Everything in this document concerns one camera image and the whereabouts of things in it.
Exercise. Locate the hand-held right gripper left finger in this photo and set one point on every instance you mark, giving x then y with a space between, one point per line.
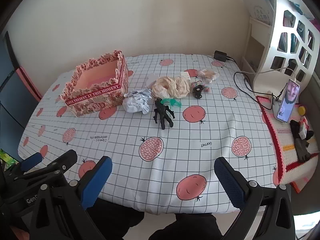
96 182

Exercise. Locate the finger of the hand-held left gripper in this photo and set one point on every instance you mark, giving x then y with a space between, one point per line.
63 158
31 160

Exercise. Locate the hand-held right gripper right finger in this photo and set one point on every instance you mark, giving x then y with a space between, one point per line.
230 182

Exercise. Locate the pink floral cardboard box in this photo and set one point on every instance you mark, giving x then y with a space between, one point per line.
100 97

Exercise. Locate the white paper ball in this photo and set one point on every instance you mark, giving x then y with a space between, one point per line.
136 102

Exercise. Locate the black toy car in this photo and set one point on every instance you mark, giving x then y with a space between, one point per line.
197 91

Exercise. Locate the green plastic figure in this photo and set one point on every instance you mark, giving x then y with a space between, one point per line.
172 102

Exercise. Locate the green patterned packet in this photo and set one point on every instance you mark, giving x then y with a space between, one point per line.
5 157

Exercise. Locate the person's black clothing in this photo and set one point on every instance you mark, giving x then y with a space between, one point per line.
120 220

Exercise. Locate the striped crocheted mat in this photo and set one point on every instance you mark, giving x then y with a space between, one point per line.
282 150

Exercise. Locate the dark blue fridge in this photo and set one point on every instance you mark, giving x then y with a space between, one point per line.
7 92

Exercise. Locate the pink folded board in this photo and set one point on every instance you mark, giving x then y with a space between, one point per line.
30 82

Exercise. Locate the black knit glove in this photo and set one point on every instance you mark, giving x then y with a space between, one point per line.
302 150

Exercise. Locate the small red white carton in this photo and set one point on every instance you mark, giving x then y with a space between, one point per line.
304 128

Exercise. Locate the yellow bottle cap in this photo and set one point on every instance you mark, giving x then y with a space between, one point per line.
302 110

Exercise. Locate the smartphone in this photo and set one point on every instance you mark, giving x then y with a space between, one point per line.
288 97

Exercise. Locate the clear wrapped biscuit packet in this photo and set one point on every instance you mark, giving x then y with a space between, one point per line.
208 75

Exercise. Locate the small white packet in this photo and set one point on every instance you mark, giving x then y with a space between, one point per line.
185 75

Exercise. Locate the white lattice shelf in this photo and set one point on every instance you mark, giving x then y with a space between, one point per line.
265 62

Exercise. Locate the black power adapter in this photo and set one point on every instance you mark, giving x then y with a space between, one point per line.
220 55

